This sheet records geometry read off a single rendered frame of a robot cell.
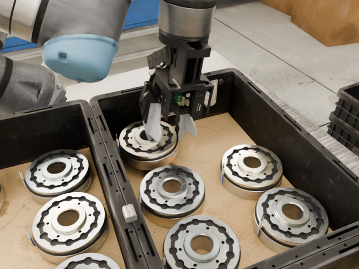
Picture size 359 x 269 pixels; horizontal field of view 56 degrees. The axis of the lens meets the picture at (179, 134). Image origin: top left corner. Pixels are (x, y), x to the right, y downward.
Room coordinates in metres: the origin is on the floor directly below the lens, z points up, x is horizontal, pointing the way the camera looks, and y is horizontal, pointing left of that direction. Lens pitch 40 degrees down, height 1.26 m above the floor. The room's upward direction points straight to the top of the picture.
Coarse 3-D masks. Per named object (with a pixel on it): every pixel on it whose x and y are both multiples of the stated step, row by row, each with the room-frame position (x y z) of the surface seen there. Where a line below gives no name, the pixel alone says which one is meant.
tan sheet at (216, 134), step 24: (216, 120) 0.57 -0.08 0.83; (192, 144) 0.49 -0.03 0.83; (216, 144) 0.49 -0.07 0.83; (240, 144) 0.49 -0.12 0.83; (192, 168) 0.42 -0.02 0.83; (216, 168) 0.42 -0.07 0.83; (216, 192) 0.37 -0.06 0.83; (144, 216) 0.32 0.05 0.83; (216, 216) 0.32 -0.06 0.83; (240, 216) 0.32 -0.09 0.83; (240, 240) 0.28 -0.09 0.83; (240, 264) 0.24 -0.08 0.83
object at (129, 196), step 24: (216, 72) 0.59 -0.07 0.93; (240, 72) 0.59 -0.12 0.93; (96, 96) 0.51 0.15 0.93; (120, 96) 0.51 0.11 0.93; (264, 96) 0.51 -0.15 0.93; (96, 120) 0.43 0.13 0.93; (288, 120) 0.43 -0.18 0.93; (312, 144) 0.38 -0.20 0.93; (120, 168) 0.34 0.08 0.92; (336, 168) 0.33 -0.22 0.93; (144, 240) 0.21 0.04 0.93; (312, 240) 0.21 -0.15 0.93; (336, 240) 0.21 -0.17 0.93; (264, 264) 0.19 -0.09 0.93; (288, 264) 0.19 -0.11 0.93
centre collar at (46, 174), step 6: (48, 162) 0.40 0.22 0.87; (54, 162) 0.40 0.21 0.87; (60, 162) 0.41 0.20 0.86; (66, 162) 0.40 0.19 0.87; (42, 168) 0.39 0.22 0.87; (48, 168) 0.39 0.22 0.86; (66, 168) 0.39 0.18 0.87; (72, 168) 0.39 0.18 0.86; (42, 174) 0.38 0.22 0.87; (48, 174) 0.38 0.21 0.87; (54, 174) 0.38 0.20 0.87; (60, 174) 0.38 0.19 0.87; (66, 174) 0.38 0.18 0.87
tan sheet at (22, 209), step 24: (24, 168) 0.42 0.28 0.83; (24, 192) 0.37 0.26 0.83; (96, 192) 0.37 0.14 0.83; (0, 216) 0.32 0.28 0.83; (24, 216) 0.32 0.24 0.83; (0, 240) 0.28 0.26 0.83; (24, 240) 0.28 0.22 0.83; (0, 264) 0.24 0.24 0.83; (24, 264) 0.24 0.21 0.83; (48, 264) 0.24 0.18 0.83; (120, 264) 0.24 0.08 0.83
